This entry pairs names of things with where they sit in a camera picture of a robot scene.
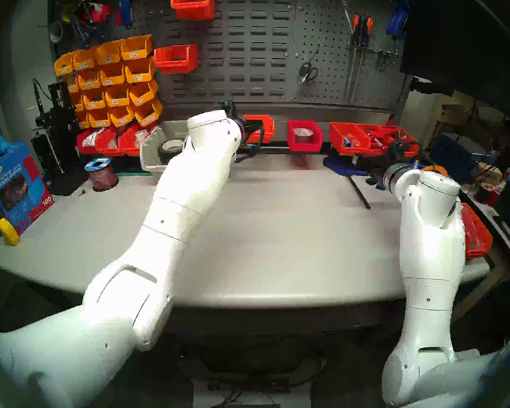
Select orange-red bin with wires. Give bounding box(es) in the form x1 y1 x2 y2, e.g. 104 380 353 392
382 125 419 159

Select blue cleaning cloths box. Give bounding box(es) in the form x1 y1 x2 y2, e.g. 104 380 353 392
0 133 54 236

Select black flat metal bar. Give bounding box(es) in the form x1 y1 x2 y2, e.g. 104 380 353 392
348 175 371 210

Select black monitor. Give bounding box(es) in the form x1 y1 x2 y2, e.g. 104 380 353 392
399 0 510 129

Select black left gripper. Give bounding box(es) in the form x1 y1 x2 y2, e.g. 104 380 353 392
239 117 255 144

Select orange-red bin with red tools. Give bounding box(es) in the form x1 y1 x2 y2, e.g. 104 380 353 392
357 124 398 159

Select yellow plastic bottle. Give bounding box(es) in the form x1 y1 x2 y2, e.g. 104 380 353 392
0 218 21 247

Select black pegboard hook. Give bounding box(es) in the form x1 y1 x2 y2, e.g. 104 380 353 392
376 48 404 68

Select black handled scissors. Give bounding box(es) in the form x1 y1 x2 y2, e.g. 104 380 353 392
291 41 323 94

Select empty orange-red wall bin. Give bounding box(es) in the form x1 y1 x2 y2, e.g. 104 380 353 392
170 0 216 20
154 44 199 74

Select small red parts bin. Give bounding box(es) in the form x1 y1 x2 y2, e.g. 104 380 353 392
95 127 120 156
76 129 100 155
118 122 157 156

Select orange-red bin holding screw bag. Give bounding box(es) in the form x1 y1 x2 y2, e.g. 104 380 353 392
242 115 276 145

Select grey plastic bin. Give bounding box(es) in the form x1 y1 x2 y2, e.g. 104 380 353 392
139 119 196 173

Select brown cardboard box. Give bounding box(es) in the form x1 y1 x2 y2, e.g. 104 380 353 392
472 163 504 186

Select orange-red bin with plastic bag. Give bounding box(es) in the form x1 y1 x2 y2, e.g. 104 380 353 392
460 203 493 259

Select orange black handled file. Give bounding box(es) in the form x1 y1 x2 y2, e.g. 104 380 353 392
343 14 363 104

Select orange-handled screwdrivers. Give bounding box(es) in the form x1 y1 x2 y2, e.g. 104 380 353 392
351 16 373 102

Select black and red clamp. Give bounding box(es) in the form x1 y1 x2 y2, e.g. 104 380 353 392
62 0 113 49

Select grey louvred wall panel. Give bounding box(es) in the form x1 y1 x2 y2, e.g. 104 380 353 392
155 0 297 105

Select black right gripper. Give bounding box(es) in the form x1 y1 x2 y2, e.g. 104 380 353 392
368 167 389 190

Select blue spring clamps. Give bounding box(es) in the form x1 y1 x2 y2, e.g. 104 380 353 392
385 0 410 41

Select red bin holding tape roll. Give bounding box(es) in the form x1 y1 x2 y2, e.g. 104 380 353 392
287 120 323 153

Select crumpled clear plastic bag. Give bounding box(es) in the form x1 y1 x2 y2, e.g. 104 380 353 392
464 214 485 250

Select orange-red bin with blue packet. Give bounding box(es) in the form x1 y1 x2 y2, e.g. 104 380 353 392
329 122 371 156

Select black tape roll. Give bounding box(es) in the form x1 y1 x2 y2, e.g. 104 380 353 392
157 139 184 160

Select red wire spool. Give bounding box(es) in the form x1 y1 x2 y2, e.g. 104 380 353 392
85 157 119 193

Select dark blue crate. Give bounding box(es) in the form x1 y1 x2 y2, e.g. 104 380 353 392
428 132 479 178

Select black power strip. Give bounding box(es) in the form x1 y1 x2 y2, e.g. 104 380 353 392
206 377 290 393

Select red handled tool pack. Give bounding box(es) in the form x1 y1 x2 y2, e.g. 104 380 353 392
365 128 398 150

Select grey pegboard panel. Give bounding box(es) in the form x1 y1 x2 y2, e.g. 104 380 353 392
290 0 411 110
47 0 167 106

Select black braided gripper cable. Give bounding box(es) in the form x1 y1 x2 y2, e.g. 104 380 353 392
234 122 265 162

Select black metal stand device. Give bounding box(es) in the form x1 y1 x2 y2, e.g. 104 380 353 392
31 79 89 196

